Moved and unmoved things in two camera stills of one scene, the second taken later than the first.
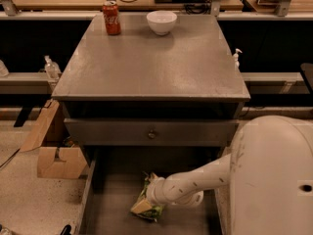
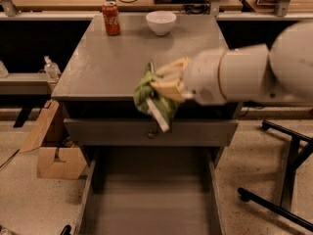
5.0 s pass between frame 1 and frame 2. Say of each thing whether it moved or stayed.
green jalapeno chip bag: moved
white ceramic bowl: stayed
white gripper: moved
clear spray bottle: stayed
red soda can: stayed
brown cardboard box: stayed
